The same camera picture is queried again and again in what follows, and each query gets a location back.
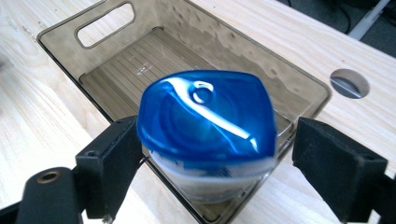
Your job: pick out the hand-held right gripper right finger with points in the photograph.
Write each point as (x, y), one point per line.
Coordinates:
(336, 168)

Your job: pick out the white bottle with blue cap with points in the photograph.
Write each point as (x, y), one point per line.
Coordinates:
(205, 124)

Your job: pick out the white metal stand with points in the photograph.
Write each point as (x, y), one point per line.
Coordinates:
(369, 20)

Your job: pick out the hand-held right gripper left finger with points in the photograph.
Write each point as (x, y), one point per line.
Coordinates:
(109, 161)

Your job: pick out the smoky transparent plastic bin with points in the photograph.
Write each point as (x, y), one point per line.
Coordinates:
(62, 46)

